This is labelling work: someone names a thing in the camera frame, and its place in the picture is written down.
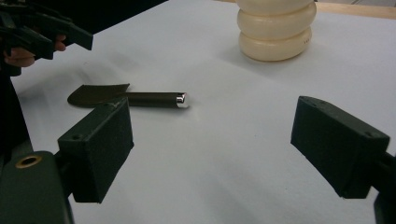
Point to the cream ribbed cup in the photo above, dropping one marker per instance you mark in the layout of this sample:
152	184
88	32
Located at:
274	34

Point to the white table board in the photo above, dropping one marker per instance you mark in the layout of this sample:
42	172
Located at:
218	155

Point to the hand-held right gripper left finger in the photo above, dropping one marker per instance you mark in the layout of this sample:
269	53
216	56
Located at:
96	149

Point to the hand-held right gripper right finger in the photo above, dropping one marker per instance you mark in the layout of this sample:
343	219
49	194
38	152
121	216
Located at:
339	146

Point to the black comb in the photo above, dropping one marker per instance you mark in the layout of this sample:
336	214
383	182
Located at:
149	99

